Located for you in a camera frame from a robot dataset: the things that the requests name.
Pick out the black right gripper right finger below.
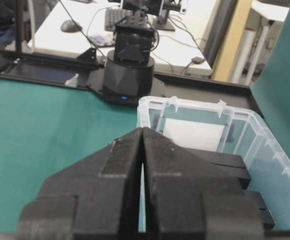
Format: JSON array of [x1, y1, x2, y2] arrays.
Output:
[[142, 127, 265, 240]]

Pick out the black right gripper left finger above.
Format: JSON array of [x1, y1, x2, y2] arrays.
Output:
[[16, 128, 142, 240]]

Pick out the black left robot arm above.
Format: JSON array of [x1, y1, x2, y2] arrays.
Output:
[[86, 0, 164, 106]]

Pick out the clear plastic storage case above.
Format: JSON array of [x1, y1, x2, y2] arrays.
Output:
[[137, 96, 290, 230]]

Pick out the black computer mouse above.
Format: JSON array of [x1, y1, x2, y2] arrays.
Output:
[[60, 20, 82, 33]]

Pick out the white desk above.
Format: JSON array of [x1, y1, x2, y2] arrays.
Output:
[[29, 0, 212, 76]]

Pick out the black keyboard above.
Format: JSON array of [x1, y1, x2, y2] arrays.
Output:
[[104, 8, 132, 32]]

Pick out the black monitor stand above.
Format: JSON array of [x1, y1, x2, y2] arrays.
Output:
[[153, 0, 188, 32]]

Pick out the black table frame rail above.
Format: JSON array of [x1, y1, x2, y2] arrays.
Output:
[[0, 45, 262, 116]]

